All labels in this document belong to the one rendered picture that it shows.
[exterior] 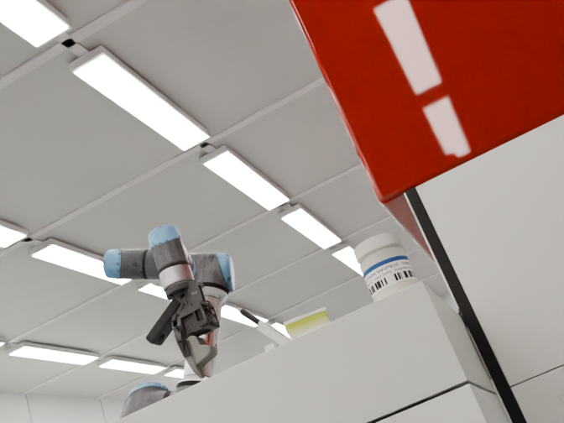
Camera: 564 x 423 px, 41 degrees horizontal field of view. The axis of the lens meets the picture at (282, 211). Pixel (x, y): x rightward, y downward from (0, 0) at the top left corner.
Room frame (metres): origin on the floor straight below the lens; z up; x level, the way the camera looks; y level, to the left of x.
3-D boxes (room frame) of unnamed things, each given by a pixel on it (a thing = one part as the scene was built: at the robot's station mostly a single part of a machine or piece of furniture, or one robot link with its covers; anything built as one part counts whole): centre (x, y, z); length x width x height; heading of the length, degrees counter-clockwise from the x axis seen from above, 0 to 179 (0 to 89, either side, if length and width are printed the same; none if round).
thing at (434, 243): (1.75, -0.33, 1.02); 0.81 x 0.03 x 0.40; 166
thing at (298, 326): (1.25, 0.03, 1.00); 0.07 x 0.07 x 0.07; 3
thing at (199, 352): (1.62, 0.28, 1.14); 0.06 x 0.03 x 0.09; 76
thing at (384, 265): (1.08, -0.11, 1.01); 0.07 x 0.07 x 0.10
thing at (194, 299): (1.64, 0.28, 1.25); 0.09 x 0.08 x 0.12; 76
